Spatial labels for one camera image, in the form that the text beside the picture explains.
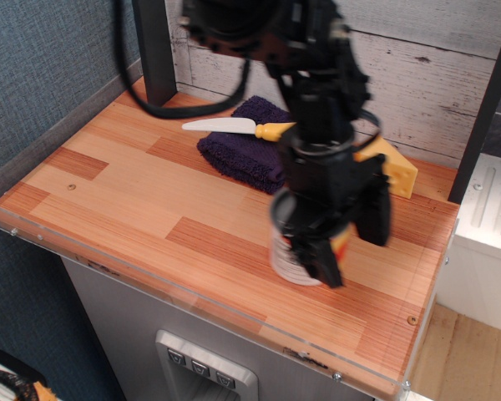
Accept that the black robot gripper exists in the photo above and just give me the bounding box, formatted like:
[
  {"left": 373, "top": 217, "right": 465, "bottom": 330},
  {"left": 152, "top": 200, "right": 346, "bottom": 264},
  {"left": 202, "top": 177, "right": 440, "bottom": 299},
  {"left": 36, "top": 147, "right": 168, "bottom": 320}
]
[{"left": 278, "top": 140, "right": 391, "bottom": 288}]

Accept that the toy food can grey lid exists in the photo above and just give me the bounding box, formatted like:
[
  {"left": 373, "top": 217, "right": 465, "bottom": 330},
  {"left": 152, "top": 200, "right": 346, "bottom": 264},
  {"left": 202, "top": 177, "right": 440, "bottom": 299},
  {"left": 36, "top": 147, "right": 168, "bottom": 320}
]
[{"left": 268, "top": 187, "right": 354, "bottom": 287}]

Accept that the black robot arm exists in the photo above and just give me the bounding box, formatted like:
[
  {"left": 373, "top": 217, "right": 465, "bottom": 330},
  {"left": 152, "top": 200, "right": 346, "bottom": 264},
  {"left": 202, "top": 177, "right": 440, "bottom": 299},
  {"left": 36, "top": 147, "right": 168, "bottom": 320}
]
[{"left": 180, "top": 1, "right": 391, "bottom": 288}]

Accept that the orange object at corner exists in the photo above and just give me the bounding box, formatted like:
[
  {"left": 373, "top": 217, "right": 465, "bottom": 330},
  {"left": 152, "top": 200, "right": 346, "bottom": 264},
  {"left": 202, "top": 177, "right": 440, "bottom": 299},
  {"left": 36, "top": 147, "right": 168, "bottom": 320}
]
[{"left": 31, "top": 382, "right": 58, "bottom": 401}]

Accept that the yellow toy cheese wedge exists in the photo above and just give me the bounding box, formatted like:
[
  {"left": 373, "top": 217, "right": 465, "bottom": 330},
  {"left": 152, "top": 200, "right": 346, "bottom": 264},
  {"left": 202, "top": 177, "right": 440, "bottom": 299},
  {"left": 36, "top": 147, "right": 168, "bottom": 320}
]
[{"left": 354, "top": 135, "right": 418, "bottom": 199}]

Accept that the folded dark purple towel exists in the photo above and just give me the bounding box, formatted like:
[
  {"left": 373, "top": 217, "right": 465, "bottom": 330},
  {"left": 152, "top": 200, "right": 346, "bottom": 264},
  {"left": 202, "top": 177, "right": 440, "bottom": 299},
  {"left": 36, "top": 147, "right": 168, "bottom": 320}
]
[{"left": 197, "top": 96, "right": 291, "bottom": 195}]

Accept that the white cabinet with ridged top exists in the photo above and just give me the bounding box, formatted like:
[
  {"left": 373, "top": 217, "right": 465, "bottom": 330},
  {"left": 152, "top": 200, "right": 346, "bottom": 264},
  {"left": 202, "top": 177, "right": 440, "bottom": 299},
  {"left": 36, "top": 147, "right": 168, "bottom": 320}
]
[{"left": 436, "top": 155, "right": 501, "bottom": 330}]

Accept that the silver dispenser button panel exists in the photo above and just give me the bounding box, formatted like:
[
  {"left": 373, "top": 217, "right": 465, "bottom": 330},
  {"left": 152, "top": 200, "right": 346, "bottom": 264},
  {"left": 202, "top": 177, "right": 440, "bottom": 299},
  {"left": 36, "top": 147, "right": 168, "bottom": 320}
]
[{"left": 155, "top": 330, "right": 260, "bottom": 400}]

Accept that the grey toy fridge cabinet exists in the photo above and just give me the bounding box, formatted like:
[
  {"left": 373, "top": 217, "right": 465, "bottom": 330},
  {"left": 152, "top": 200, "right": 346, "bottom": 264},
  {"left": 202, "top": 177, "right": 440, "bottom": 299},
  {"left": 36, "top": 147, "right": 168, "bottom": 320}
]
[{"left": 63, "top": 260, "right": 370, "bottom": 400}]

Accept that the clear acrylic table guard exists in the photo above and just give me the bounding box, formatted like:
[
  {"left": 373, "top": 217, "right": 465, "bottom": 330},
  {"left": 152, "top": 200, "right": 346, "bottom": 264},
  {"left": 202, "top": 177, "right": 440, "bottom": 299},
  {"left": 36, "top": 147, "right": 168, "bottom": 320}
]
[{"left": 0, "top": 60, "right": 460, "bottom": 398}]

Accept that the toy knife yellow handle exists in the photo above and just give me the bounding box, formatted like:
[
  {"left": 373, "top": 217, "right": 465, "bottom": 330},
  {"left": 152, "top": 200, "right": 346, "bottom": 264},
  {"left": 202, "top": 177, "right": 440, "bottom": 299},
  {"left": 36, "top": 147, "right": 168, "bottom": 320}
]
[{"left": 182, "top": 117, "right": 295, "bottom": 142}]

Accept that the dark grey right post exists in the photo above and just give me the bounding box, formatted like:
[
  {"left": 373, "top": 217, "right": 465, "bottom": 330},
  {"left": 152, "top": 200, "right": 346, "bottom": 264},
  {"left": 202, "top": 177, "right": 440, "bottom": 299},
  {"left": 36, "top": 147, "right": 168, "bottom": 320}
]
[{"left": 448, "top": 47, "right": 501, "bottom": 204}]

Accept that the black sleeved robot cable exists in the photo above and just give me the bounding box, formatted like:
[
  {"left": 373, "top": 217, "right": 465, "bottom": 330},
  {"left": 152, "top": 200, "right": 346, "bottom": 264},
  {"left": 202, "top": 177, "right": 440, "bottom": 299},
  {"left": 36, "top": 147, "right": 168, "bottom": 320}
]
[{"left": 114, "top": 0, "right": 251, "bottom": 120}]

